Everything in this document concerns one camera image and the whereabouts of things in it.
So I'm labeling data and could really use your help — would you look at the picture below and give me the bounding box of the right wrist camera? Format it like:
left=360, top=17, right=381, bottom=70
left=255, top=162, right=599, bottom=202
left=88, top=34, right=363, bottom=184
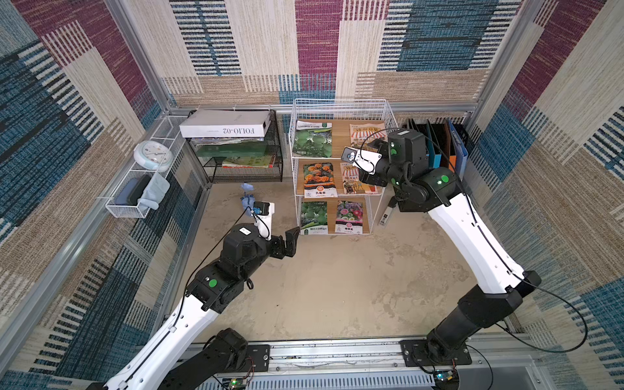
left=341, top=147, right=382, bottom=175

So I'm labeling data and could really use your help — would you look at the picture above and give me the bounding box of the black file organizer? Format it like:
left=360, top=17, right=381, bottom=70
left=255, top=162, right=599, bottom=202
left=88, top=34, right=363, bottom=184
left=405, top=119, right=468, bottom=179

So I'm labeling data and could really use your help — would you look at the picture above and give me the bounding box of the white round clock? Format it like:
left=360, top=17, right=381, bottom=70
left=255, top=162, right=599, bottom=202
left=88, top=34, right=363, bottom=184
left=133, top=140, right=173, bottom=172

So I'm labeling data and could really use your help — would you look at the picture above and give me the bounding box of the white wire three-tier shelf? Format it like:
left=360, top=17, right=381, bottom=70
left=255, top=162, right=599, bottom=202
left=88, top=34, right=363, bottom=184
left=288, top=98, right=397, bottom=236

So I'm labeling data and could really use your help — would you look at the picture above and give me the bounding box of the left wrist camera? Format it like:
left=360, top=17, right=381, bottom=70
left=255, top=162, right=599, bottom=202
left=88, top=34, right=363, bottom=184
left=253, top=201, right=276, bottom=241

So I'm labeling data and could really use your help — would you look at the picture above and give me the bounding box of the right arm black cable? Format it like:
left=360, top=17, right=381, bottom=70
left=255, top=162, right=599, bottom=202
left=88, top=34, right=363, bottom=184
left=357, top=127, right=589, bottom=354

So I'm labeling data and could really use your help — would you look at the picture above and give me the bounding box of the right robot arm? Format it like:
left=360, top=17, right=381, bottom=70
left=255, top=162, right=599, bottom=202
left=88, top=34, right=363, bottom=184
left=341, top=128, right=541, bottom=365

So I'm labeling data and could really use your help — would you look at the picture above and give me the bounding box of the green and red book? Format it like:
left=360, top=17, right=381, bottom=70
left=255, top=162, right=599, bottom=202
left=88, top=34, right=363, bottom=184
left=222, top=155, right=275, bottom=169

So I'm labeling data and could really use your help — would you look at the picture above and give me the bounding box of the green gourd seed bag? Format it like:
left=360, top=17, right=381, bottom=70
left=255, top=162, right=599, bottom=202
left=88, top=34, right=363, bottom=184
left=300, top=201, right=328, bottom=235
left=292, top=120, right=333, bottom=158

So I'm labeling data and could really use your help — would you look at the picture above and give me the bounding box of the orange file folder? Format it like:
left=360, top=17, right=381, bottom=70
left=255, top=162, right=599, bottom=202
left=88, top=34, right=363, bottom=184
left=442, top=120, right=457, bottom=172

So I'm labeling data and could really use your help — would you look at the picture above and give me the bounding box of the light blue cloth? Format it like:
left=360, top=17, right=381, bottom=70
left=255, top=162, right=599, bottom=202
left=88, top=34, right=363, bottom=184
left=137, top=173, right=171, bottom=213

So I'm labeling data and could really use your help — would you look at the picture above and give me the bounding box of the green gourd seed bag top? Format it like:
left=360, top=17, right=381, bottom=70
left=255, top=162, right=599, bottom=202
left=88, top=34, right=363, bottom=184
left=292, top=120, right=333, bottom=158

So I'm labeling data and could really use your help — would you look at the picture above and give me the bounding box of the magazine stack under box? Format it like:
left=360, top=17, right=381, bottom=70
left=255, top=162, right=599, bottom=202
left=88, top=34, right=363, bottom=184
left=189, top=137, right=265, bottom=146

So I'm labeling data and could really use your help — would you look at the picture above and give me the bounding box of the black mesh document tray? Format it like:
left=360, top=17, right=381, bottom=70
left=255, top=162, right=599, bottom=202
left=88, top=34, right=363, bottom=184
left=180, top=109, right=284, bottom=183

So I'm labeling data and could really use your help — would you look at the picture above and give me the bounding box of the black white remote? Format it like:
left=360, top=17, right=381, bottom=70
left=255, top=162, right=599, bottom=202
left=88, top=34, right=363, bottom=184
left=379, top=197, right=397, bottom=226

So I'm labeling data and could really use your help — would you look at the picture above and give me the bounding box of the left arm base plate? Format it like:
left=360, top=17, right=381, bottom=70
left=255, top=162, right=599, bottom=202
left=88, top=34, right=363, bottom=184
left=197, top=344, right=271, bottom=374

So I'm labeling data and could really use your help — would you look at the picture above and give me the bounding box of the blue file folder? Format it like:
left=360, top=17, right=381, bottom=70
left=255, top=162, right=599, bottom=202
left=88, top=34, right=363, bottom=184
left=448, top=120, right=468, bottom=180

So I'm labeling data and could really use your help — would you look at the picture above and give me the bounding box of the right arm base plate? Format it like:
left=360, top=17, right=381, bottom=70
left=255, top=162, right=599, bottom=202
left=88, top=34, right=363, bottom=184
left=399, top=339, right=472, bottom=367

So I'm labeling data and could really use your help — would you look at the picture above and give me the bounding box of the green gourd seed bag bottom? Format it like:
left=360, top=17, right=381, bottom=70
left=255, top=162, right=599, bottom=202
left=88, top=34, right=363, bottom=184
left=300, top=201, right=328, bottom=235

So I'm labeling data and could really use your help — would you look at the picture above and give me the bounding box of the white folio box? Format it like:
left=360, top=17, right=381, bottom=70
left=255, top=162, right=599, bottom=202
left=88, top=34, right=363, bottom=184
left=180, top=110, right=271, bottom=138

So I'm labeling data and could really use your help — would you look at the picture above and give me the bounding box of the teal file folder right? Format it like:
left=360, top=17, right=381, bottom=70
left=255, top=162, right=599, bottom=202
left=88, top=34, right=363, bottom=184
left=426, top=120, right=441, bottom=168

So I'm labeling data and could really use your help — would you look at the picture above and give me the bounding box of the dark blue case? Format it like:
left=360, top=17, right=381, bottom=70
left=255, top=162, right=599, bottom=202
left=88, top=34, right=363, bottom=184
left=114, top=175, right=151, bottom=206

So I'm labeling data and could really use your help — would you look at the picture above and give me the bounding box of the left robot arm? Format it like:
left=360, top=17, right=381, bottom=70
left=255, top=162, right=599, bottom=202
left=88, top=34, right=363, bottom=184
left=90, top=224, right=301, bottom=389

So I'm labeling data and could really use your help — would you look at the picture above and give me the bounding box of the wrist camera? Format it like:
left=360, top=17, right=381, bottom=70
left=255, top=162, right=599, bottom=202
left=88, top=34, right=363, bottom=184
left=341, top=147, right=382, bottom=175
left=253, top=201, right=276, bottom=241

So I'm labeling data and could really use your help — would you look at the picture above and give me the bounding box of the green plastic case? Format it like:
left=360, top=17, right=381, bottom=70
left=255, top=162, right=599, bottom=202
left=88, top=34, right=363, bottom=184
left=196, top=142, right=267, bottom=159

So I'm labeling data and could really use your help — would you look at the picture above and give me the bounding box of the white wire wall basket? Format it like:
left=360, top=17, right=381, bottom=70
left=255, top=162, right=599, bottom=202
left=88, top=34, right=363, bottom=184
left=106, top=115, right=186, bottom=219

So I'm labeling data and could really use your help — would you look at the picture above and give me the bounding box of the orange marigold seed bag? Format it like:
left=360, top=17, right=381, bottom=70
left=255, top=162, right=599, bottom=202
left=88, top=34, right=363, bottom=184
left=302, top=162, right=338, bottom=198

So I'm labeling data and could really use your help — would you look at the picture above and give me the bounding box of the pink flower seed bag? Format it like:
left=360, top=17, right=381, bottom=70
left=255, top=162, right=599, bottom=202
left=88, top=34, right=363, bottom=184
left=335, top=201, right=364, bottom=235

